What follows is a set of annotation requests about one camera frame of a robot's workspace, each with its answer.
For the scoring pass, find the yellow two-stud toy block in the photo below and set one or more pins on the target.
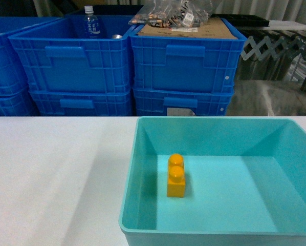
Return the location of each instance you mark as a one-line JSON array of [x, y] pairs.
[[176, 179]]

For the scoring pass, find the blue crate lower right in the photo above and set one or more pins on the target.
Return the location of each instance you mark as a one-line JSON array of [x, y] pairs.
[[156, 102]]

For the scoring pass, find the blue crate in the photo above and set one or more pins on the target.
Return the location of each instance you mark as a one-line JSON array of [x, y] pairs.
[[83, 104], [202, 65], [19, 104], [156, 102], [12, 74], [58, 57]]

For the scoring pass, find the blue crate upper right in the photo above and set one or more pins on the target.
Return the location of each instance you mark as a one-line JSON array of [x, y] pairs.
[[202, 65]]

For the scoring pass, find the teal plastic tray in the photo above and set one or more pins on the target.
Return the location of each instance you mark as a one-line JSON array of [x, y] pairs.
[[245, 182]]

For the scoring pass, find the silver can top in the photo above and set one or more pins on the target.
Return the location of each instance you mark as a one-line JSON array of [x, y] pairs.
[[117, 36]]

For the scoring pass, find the blue crate lower middle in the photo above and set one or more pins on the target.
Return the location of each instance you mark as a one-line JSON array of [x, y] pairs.
[[83, 104]]

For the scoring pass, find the clear bag of parts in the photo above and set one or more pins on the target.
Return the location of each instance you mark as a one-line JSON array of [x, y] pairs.
[[175, 14]]

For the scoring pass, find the brown cardboard sheet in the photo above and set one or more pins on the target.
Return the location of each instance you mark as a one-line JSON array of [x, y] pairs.
[[214, 28]]

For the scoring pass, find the clear water bottle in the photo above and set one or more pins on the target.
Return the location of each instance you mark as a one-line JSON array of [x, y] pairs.
[[91, 23]]

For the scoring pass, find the blue crate upper middle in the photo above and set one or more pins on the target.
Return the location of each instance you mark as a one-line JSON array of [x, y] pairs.
[[58, 57]]

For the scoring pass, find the blue crate lower left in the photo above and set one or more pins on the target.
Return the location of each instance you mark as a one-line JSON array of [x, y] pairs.
[[19, 104]]

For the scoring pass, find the black tray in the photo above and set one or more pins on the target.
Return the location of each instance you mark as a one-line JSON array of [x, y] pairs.
[[243, 20]]

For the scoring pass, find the expandable roller conveyor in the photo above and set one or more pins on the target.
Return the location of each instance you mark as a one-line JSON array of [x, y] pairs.
[[273, 44]]

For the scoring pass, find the blue crate upper left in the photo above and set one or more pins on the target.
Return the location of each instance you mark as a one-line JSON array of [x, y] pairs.
[[12, 74]]

